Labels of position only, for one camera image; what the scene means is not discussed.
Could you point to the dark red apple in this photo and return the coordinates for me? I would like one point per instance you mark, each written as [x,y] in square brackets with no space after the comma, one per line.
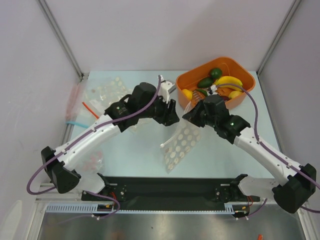
[226,98]

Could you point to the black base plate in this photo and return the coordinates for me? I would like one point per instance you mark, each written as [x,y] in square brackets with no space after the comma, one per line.
[166,191]

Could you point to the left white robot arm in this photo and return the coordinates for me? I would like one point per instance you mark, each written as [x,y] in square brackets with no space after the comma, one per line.
[145,102]

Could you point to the clear dotted zip bag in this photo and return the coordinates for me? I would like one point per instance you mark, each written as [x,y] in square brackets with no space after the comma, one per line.
[185,138]

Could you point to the yellow lemon left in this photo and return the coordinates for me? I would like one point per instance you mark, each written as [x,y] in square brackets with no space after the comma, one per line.
[188,94]

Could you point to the yellow banana bunch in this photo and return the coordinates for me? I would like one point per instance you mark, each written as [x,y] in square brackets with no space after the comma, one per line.
[229,82]

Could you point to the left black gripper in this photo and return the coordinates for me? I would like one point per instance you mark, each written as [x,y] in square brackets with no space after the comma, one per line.
[168,115]

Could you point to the white slotted cable duct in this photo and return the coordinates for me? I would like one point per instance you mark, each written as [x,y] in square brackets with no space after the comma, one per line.
[106,208]

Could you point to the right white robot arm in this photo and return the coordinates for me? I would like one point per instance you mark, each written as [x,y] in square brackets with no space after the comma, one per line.
[292,183]

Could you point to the orange plastic basket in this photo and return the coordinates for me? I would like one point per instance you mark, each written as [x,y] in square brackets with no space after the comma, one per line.
[229,67]

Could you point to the oval dark green avocado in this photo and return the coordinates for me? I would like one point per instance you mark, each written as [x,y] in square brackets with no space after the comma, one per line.
[205,83]

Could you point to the aluminium front rail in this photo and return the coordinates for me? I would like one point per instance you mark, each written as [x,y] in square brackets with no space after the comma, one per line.
[53,196]

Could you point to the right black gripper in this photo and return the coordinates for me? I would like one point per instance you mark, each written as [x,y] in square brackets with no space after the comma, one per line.
[198,116]

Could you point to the crumpled clear bag middle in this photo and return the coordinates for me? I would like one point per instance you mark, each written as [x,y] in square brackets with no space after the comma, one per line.
[140,124]

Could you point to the green chili pepper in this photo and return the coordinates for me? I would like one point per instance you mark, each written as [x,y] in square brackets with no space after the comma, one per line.
[202,91]

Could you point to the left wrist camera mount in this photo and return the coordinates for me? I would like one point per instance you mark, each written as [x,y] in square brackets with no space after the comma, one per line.
[166,88]

